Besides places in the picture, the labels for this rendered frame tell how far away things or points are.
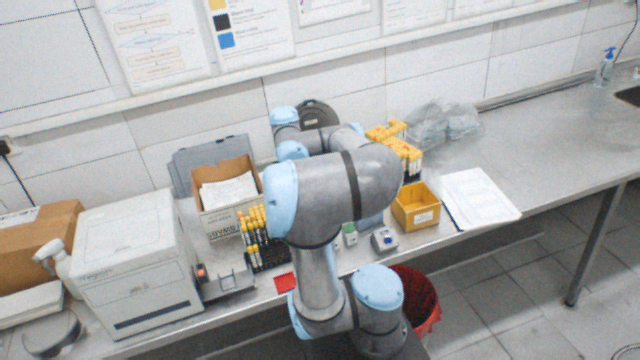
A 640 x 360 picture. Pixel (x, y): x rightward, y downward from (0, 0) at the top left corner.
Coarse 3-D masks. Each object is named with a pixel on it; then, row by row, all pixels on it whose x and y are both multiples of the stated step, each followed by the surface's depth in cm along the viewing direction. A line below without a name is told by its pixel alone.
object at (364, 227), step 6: (378, 216) 151; (354, 222) 151; (360, 222) 148; (366, 222) 150; (372, 222) 151; (378, 222) 152; (360, 228) 150; (366, 228) 151; (372, 228) 152; (378, 228) 152; (360, 234) 150; (366, 234) 151
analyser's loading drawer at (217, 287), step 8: (232, 272) 135; (240, 272) 138; (248, 272) 138; (216, 280) 136; (224, 280) 136; (232, 280) 136; (240, 280) 135; (248, 280) 135; (200, 288) 135; (208, 288) 134; (216, 288) 134; (224, 288) 133; (232, 288) 133; (240, 288) 133; (200, 296) 132; (208, 296) 132; (216, 296) 132
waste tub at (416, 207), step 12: (408, 192) 156; (420, 192) 158; (432, 192) 150; (396, 204) 151; (408, 204) 160; (420, 204) 159; (432, 204) 145; (396, 216) 154; (408, 216) 144; (420, 216) 146; (432, 216) 148; (408, 228) 148; (420, 228) 150
